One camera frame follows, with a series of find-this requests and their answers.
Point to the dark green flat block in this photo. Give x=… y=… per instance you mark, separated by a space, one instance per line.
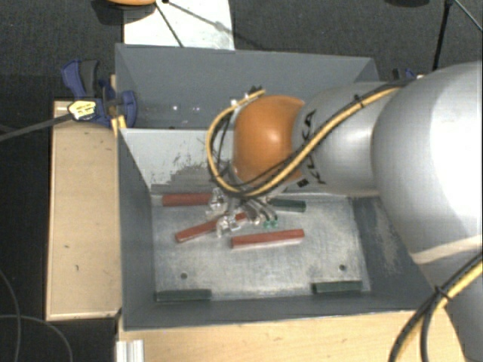
x=292 y=204
x=183 y=295
x=337 y=287

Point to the red-brown flat block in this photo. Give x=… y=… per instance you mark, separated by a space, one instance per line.
x=268 y=238
x=185 y=199
x=194 y=232

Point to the grey metal bin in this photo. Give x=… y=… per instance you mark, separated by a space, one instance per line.
x=264 y=270

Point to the pale wood board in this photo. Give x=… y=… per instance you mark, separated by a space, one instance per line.
x=85 y=221

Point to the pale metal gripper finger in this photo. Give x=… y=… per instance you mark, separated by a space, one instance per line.
x=228 y=225
x=218 y=203

